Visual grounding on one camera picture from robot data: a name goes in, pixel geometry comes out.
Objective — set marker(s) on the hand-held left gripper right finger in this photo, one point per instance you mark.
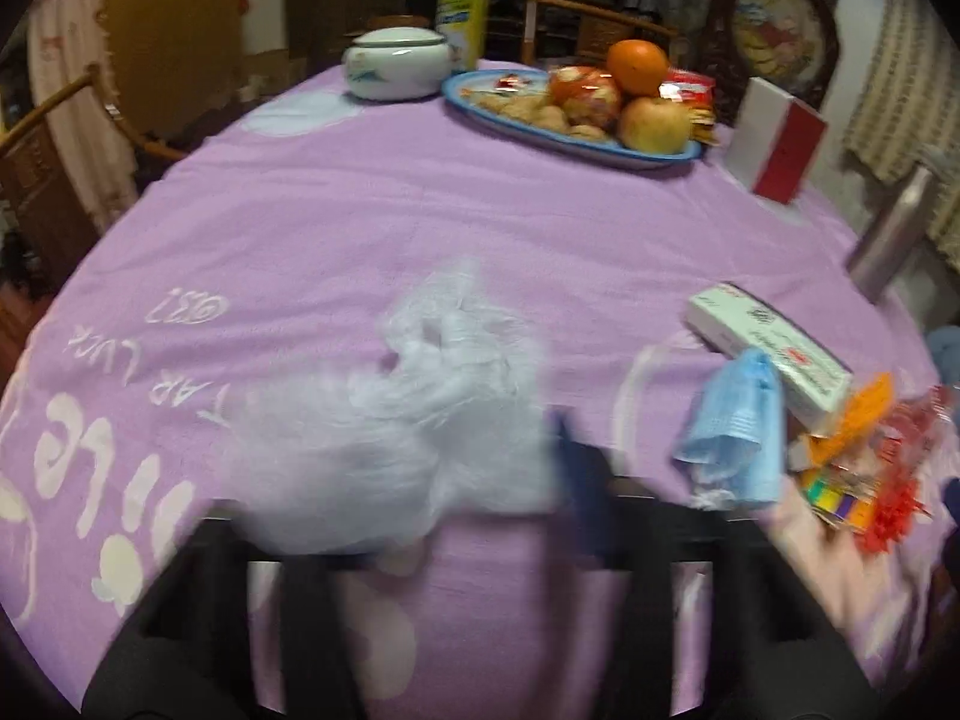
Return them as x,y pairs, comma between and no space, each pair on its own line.
581,480

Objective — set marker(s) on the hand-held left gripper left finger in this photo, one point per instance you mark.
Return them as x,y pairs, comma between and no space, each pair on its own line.
187,615

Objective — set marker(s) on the blue face mask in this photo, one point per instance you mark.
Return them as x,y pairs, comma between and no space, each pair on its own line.
739,420

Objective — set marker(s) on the clear white plastic bag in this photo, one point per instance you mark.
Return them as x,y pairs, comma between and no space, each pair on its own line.
420,420

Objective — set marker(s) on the white medicine box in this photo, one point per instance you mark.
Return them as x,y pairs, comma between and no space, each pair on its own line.
765,345

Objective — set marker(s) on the colourful striped snack pack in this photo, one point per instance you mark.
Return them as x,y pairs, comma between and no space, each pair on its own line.
836,502

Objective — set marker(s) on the orange candy wrapper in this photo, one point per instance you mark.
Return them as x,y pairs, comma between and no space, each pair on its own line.
862,412

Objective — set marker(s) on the person's right hand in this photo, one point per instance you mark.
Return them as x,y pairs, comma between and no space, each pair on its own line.
832,570

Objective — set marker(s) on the purple printed tablecloth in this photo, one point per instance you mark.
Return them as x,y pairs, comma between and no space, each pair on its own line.
375,225

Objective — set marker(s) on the blue rimmed oval plate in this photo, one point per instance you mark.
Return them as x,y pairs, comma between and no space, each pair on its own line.
652,159

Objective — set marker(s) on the yellow red apple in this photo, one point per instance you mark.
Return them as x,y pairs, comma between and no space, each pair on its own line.
654,125

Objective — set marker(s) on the pile of walnuts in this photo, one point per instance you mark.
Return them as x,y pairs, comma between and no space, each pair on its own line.
540,116

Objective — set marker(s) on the blue denim cloth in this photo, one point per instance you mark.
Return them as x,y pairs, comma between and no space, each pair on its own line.
946,356

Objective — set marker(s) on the red wrapped fruit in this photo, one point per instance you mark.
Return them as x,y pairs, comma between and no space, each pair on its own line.
585,94

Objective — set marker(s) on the red and white box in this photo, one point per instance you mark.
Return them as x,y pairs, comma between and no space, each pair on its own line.
795,150

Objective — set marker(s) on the stainless steel bottle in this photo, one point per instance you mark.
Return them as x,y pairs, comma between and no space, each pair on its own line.
892,232

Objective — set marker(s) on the red snack packets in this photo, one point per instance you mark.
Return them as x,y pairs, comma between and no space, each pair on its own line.
690,86

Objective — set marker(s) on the orange fruit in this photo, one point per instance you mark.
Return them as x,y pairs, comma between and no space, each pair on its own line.
637,67

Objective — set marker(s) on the carved wooden chair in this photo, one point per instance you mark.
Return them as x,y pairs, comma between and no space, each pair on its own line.
600,30

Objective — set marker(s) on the white ceramic lidded jar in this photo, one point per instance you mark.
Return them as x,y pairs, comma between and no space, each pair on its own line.
394,64

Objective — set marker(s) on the curved wooden armchair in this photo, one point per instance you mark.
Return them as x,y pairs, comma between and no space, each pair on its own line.
45,165

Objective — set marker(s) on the yellow green tall carton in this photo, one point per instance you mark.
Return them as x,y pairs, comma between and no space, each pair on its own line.
465,0

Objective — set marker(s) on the round framed embroidery stand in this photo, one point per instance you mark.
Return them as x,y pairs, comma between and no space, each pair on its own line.
772,22

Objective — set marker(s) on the brick pattern window curtain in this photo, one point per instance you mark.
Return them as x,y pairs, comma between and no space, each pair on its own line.
907,90

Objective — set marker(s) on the floral door curtain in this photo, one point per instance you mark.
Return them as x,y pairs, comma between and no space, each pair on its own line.
67,52

